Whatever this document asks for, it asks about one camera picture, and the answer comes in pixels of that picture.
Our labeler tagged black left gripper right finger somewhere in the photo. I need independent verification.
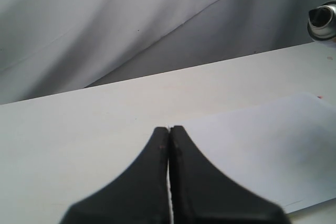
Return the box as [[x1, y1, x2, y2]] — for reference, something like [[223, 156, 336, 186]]
[[169, 126, 290, 223]]

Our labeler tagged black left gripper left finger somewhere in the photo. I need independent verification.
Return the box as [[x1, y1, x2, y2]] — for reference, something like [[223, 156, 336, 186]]
[[61, 127, 171, 223]]

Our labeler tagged white spray paint can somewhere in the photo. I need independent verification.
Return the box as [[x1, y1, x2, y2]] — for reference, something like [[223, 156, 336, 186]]
[[307, 1, 335, 47]]

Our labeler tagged white paper stack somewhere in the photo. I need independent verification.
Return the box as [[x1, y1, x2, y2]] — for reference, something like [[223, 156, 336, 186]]
[[180, 93, 335, 213]]

